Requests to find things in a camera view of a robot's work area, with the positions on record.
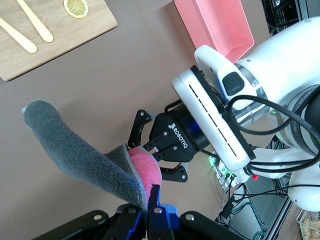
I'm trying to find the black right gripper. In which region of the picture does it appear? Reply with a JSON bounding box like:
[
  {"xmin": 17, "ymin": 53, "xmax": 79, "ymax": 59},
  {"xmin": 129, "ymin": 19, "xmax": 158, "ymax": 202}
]
[{"xmin": 127, "ymin": 103, "xmax": 213, "ymax": 183}]

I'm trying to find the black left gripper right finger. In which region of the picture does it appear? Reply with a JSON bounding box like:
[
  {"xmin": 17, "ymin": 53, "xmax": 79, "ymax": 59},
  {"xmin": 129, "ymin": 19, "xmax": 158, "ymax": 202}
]
[{"xmin": 146, "ymin": 184, "xmax": 248, "ymax": 240}]

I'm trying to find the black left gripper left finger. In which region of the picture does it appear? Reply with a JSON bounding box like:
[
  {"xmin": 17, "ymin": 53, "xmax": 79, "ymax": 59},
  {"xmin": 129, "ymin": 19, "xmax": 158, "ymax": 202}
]
[{"xmin": 32, "ymin": 203, "xmax": 147, "ymax": 240}]

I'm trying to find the grey and pink cloth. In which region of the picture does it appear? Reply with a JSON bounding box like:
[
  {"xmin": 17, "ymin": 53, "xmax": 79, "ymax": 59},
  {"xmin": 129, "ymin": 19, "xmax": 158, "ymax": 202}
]
[{"xmin": 20, "ymin": 99, "xmax": 163, "ymax": 213}]

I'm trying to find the pink plastic bin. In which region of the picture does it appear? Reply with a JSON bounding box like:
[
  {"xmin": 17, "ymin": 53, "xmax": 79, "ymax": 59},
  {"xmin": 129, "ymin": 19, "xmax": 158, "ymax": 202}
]
[{"xmin": 173, "ymin": 0, "xmax": 255, "ymax": 64}]

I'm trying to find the wooden cutting board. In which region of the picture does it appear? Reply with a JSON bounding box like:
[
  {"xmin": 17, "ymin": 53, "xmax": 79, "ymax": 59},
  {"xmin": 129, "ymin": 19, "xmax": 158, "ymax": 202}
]
[{"xmin": 0, "ymin": 0, "xmax": 118, "ymax": 82}]

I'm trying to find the clear plastic container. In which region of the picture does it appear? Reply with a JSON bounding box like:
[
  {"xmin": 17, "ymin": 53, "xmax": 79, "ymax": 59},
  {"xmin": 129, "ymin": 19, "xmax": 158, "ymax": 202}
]
[{"xmin": 296, "ymin": 209, "xmax": 320, "ymax": 240}]

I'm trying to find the lemon slice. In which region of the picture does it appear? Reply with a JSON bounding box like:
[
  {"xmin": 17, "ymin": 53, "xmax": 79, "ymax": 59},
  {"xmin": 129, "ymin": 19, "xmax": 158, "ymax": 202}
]
[{"xmin": 63, "ymin": 0, "xmax": 90, "ymax": 20}]

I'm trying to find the yellow plastic fork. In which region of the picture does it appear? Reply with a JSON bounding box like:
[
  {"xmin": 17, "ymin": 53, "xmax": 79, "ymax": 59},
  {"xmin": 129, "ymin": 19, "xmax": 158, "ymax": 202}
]
[{"xmin": 16, "ymin": 0, "xmax": 54, "ymax": 43}]

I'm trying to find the yellow plastic knife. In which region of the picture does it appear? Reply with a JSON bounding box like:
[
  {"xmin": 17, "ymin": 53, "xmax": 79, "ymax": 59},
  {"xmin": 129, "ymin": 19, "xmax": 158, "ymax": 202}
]
[{"xmin": 0, "ymin": 17, "xmax": 39, "ymax": 54}]

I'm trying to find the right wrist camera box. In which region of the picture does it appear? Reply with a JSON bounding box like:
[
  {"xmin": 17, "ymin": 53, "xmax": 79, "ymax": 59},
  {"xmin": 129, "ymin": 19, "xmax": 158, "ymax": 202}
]
[{"xmin": 171, "ymin": 65, "xmax": 257, "ymax": 173}]

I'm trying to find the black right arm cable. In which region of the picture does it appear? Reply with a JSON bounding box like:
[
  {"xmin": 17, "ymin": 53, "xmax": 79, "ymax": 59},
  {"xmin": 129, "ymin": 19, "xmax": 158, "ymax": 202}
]
[{"xmin": 226, "ymin": 94, "xmax": 320, "ymax": 173}]

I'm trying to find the aluminium frame post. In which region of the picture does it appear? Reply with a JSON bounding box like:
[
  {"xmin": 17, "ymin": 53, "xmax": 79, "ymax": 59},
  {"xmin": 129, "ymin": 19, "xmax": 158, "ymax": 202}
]
[{"xmin": 264, "ymin": 199, "xmax": 295, "ymax": 240}]

